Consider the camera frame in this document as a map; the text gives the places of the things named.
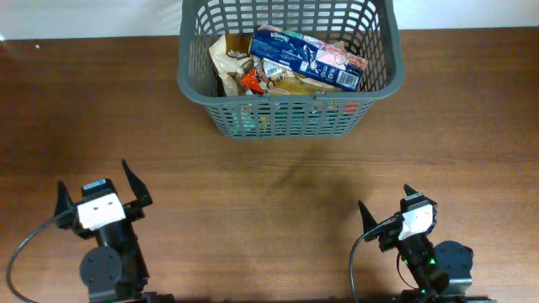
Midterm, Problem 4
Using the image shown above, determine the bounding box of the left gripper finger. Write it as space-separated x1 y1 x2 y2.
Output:
54 181 74 219
121 159 152 207

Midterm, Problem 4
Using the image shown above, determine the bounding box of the multicolour tissue multipack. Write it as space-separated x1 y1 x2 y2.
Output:
249 25 367 92

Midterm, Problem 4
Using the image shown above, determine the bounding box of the orange spaghetti packet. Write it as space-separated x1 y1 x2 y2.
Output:
240 67 361 114

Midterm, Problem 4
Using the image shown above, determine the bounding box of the beige brown snack pouch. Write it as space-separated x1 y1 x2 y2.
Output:
209 34 253 97

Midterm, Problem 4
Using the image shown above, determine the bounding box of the teal wet wipes pack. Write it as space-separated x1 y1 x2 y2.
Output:
228 106 255 132

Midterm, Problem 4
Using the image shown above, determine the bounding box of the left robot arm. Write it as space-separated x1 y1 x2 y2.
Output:
54 160 152 302

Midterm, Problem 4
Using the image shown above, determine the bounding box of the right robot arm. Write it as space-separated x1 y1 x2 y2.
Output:
349 184 473 303

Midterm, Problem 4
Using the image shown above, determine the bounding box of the grey plastic basket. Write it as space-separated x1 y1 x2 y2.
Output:
177 0 405 138

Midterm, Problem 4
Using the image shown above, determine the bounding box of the left black cable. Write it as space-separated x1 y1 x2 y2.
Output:
4 208 79 303

